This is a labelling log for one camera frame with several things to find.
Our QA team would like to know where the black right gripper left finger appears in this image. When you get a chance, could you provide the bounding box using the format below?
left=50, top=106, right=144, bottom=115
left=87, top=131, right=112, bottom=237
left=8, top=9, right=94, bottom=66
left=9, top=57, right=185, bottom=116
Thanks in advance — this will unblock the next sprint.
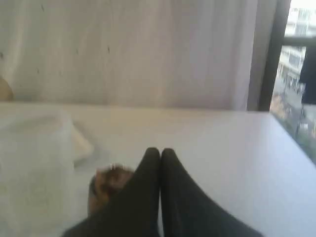
left=64, top=148, right=160, bottom=237

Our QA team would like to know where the dark window frame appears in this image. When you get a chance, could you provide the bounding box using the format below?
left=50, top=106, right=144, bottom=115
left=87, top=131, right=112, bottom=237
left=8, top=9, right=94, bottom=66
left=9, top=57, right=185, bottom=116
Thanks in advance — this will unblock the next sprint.
left=257, top=0, right=316, bottom=112

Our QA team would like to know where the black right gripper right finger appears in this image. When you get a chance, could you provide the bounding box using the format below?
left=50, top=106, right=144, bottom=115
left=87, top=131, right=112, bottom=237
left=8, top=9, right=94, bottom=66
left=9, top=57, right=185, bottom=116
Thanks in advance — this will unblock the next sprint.
left=160, top=148, right=262, bottom=237

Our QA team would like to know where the brown wooden cup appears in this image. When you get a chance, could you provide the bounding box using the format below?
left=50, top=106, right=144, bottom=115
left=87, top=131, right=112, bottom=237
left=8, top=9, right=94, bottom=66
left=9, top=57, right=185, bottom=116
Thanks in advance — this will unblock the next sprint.
left=87, top=164, right=134, bottom=216

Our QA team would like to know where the frosted plastic container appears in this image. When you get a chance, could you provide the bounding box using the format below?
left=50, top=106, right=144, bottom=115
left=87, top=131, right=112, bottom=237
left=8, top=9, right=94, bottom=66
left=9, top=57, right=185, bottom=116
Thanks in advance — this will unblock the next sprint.
left=0, top=109, right=94, bottom=237

